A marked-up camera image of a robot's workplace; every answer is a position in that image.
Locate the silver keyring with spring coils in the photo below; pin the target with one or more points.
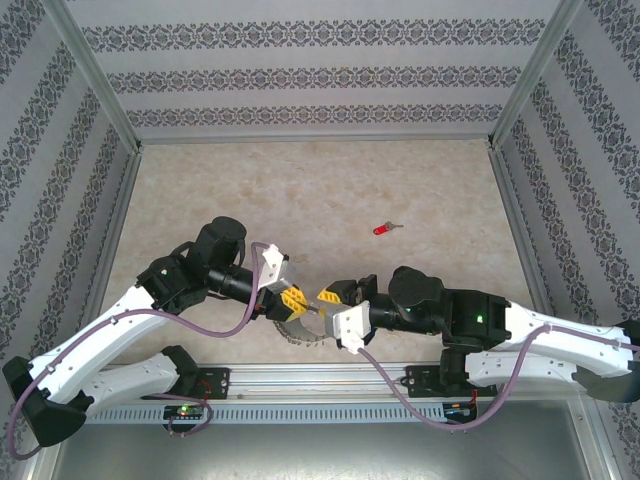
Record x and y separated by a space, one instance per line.
305 336

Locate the key with red head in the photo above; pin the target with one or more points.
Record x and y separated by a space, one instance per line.
385 229

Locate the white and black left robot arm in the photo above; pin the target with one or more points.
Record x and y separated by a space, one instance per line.
90 330

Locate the small circuit board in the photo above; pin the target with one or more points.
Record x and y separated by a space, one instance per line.
457 409
185 411

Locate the grey metal sheet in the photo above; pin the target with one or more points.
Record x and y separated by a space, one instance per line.
320 455

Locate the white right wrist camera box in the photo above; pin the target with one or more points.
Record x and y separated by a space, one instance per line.
350 325

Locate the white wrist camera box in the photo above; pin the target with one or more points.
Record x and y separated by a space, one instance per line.
272 260
350 325

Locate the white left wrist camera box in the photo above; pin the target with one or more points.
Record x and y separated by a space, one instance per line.
272 260

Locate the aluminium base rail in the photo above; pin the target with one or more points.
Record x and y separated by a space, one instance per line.
320 382

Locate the aluminium frame bar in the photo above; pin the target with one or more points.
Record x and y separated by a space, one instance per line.
520 210
320 138
117 210

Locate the aluminium frame post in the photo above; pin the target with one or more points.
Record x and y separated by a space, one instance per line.
95 75
534 75

